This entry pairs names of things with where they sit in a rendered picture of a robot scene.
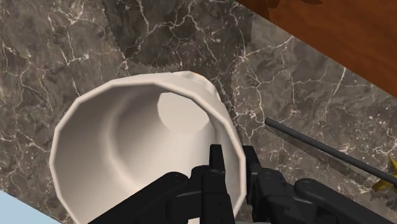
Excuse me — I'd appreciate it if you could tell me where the white cup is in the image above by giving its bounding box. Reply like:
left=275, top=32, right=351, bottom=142
left=48, top=71, right=247, bottom=224

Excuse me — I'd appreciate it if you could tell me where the brown wooden furniture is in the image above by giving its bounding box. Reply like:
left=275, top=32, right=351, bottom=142
left=235, top=0, right=397, bottom=97

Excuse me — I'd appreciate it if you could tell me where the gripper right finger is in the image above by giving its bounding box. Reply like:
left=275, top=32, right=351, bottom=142
left=242, top=145, right=394, bottom=224

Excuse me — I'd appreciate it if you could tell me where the grey rod with yellow end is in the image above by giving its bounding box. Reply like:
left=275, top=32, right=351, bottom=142
left=264, top=117, right=397, bottom=192

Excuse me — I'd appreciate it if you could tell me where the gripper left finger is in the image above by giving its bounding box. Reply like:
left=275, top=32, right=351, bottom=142
left=88, top=144, right=235, bottom=224

